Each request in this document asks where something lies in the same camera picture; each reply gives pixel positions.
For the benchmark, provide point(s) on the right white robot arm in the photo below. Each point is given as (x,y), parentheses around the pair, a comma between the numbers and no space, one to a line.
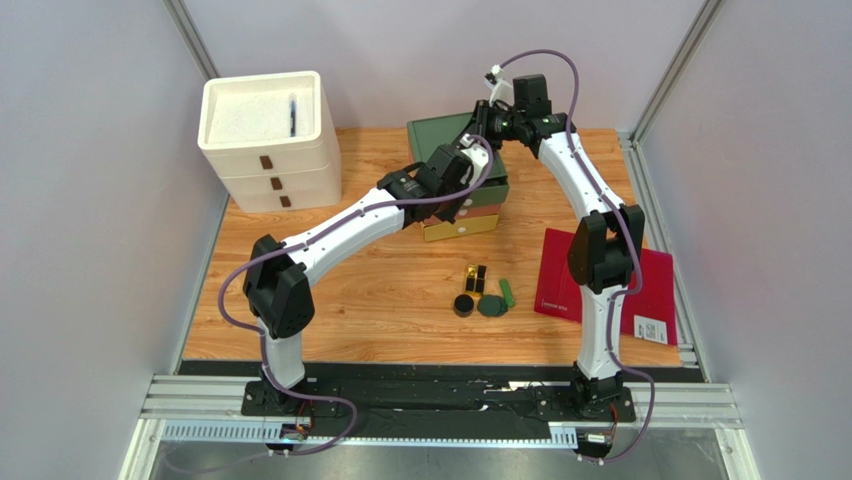
(603,256)

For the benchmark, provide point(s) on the aluminium frame rail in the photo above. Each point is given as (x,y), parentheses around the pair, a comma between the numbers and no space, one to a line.
(215,420)

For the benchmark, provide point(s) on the red folder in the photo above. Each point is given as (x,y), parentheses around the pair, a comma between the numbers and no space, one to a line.
(649,314)

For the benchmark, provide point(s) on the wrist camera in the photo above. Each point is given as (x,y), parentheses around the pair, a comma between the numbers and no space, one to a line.
(482,161)
(501,90)

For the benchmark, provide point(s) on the black round jar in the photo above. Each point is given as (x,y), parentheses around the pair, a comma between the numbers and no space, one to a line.
(463,305)

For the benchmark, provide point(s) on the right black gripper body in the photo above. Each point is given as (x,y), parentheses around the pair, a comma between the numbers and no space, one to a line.
(480,118)

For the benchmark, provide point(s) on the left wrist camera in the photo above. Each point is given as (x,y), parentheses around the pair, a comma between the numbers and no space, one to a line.
(482,161)

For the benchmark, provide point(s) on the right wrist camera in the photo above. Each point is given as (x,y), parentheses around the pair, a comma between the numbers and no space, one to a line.
(501,90)

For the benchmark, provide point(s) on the black mounting base plate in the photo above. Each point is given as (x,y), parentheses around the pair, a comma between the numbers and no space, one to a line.
(424,401)

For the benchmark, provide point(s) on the white three-drawer organizer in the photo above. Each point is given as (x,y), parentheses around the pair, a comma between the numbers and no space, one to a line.
(244,135)

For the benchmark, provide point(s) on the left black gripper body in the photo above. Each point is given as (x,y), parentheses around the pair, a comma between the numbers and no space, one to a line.
(448,210)

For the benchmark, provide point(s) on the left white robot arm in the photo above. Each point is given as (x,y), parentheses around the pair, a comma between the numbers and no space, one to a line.
(279,281)

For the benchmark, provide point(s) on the green lipstick tube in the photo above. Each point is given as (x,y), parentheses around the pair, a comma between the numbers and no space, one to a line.
(507,293)

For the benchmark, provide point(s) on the dark green round compact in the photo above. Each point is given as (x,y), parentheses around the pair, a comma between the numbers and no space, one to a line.
(492,306)

